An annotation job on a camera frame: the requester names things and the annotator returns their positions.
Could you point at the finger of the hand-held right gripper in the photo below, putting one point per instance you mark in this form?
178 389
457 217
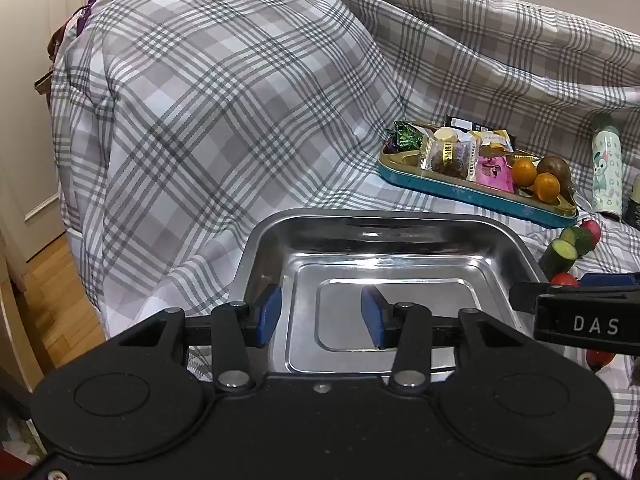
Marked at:
525 297
607 280

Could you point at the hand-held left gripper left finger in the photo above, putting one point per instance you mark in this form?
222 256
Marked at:
270 316

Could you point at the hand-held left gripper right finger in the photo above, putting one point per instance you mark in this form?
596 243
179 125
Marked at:
372 321

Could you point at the red tomato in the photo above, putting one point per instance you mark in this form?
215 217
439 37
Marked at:
565 279
600 358
592 230

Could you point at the green cucumber piece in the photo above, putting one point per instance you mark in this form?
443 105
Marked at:
577 240
556 256

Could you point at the stainless steel tray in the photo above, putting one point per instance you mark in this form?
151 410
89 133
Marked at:
400 270

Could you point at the dark green tin can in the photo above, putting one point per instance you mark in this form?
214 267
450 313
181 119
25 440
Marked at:
633 205

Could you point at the small orange tangerine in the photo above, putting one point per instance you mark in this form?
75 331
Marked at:
546 186
524 171

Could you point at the white patterned thermos bottle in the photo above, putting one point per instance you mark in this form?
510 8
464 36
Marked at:
606 165

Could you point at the round brown fruit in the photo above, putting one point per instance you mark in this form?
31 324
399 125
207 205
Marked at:
556 167

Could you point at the pink snack packet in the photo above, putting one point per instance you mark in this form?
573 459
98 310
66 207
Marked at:
493 172

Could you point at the blue and gold tin tray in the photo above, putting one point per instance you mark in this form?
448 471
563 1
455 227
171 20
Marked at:
450 191

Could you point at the clear dried snack packet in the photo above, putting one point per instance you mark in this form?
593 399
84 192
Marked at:
447 158

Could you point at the yellow snack packet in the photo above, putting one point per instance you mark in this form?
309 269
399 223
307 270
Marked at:
492 138

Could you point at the purple candy wrapper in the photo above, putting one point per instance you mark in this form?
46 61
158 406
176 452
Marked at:
390 147

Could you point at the round yellow pastry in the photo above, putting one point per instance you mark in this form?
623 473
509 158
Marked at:
446 135

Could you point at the black snack packet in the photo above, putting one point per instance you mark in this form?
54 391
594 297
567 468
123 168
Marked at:
462 122

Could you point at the green candy wrapper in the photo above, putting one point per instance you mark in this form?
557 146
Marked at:
404 135

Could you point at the plaid blanket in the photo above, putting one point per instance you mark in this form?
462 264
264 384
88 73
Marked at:
225 110

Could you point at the white cabinet door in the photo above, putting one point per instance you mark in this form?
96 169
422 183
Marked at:
25 110

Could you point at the brown bag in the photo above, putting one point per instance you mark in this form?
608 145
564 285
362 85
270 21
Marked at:
50 60

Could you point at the purple cloth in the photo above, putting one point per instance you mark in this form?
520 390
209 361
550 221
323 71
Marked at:
86 10

